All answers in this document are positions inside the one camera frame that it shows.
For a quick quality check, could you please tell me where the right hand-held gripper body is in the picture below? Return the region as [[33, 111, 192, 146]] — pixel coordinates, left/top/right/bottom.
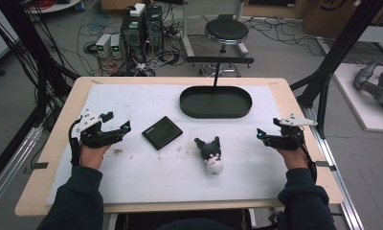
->
[[270, 113, 319, 151]]

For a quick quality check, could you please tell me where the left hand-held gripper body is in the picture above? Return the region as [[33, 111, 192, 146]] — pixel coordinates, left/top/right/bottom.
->
[[70, 108, 124, 150]]

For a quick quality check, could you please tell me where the person's right hand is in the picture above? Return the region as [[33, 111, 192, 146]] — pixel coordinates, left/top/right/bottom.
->
[[275, 147, 309, 171]]

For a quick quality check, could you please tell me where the person's left hand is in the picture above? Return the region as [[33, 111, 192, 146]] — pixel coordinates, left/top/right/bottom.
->
[[79, 143, 113, 172]]

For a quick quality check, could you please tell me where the black square pad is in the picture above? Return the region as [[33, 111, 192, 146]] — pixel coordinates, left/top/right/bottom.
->
[[141, 115, 184, 151]]

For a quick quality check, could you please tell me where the black tape piece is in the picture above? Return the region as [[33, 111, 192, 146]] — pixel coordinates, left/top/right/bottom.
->
[[23, 161, 50, 175], [315, 160, 338, 173]]

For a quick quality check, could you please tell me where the black and white plush toy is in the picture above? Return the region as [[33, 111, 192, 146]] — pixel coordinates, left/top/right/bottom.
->
[[193, 135, 225, 176]]

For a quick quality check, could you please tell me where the black oval tray with T-bar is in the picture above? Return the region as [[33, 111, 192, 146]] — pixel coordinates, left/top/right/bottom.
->
[[179, 56, 256, 120]]

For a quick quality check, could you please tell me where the white table mat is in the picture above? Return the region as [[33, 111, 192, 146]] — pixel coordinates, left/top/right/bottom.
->
[[45, 83, 290, 206]]

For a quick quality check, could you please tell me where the grey power supply unit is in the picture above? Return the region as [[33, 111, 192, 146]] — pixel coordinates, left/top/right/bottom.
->
[[109, 34, 124, 59], [95, 33, 113, 59]]

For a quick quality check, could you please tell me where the white floor board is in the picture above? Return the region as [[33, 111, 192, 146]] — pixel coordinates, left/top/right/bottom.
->
[[332, 62, 383, 134]]

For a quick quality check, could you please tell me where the black computer tower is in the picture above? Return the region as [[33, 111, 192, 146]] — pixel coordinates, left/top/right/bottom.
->
[[120, 12, 146, 62], [145, 5, 165, 52]]

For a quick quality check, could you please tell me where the black round stool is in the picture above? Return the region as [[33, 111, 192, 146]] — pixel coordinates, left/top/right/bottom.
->
[[199, 17, 250, 79]]

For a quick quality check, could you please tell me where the white box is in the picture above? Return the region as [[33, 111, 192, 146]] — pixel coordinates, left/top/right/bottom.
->
[[129, 3, 146, 18]]

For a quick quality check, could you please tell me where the white table leg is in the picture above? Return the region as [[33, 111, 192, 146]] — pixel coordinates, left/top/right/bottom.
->
[[179, 0, 197, 59]]

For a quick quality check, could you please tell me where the brown cardboard box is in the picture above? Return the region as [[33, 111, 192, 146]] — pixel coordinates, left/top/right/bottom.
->
[[302, 0, 368, 40]]

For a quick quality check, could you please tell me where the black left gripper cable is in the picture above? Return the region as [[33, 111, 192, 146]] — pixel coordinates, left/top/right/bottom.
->
[[68, 118, 82, 168]]

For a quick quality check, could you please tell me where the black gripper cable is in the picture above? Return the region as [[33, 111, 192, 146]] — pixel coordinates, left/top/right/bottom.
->
[[298, 139, 319, 185], [68, 118, 82, 168]]

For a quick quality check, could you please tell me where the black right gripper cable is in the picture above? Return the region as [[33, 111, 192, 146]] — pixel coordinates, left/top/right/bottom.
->
[[298, 139, 319, 185]]

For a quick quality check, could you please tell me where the aluminium rail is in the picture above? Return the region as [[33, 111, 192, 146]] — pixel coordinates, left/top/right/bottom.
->
[[0, 125, 44, 214], [302, 104, 367, 230]]

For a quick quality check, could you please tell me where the tangle of floor cables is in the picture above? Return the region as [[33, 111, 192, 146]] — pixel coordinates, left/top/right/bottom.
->
[[78, 12, 189, 78]]

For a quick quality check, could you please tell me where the black frame post with cables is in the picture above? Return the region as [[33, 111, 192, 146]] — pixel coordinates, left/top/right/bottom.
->
[[0, 0, 80, 128]]

